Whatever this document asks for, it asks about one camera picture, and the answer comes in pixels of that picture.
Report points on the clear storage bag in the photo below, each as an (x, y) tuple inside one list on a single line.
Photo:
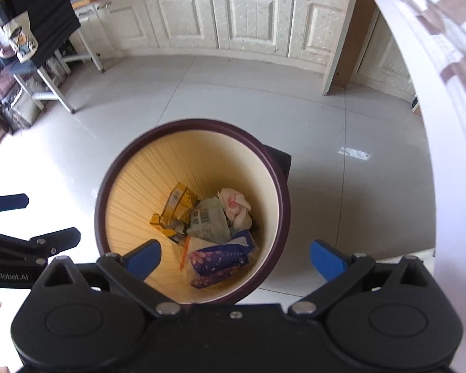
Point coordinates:
[(21, 110)]

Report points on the brown white checkered tablecloth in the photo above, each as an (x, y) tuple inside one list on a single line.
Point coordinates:
[(442, 39)]

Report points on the cream cabinet with doors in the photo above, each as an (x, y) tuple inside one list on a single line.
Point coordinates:
[(240, 19)]

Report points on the green snack packet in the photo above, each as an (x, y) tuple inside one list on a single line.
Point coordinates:
[(209, 219)]

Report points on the dark cloth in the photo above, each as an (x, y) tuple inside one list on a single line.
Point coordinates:
[(46, 11)]

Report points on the beige waste bin dark rim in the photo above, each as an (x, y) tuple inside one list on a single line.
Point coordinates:
[(139, 186)]

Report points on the white plastic bag red print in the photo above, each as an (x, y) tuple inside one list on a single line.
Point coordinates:
[(235, 204)]

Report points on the pink bundle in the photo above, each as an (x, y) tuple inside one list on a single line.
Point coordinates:
[(0, 83)]

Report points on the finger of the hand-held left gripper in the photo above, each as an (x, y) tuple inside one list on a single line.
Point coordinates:
[(58, 239), (9, 202)]

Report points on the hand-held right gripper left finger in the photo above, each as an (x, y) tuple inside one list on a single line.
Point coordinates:
[(143, 255)]

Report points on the cartoon print tote bag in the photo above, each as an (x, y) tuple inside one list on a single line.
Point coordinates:
[(23, 40)]

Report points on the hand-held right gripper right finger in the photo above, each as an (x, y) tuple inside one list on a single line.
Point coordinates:
[(328, 261)]

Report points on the purple floral packet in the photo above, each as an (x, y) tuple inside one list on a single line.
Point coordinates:
[(217, 258)]

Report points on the yellow snack packet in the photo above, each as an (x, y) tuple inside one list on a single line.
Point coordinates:
[(178, 206)]

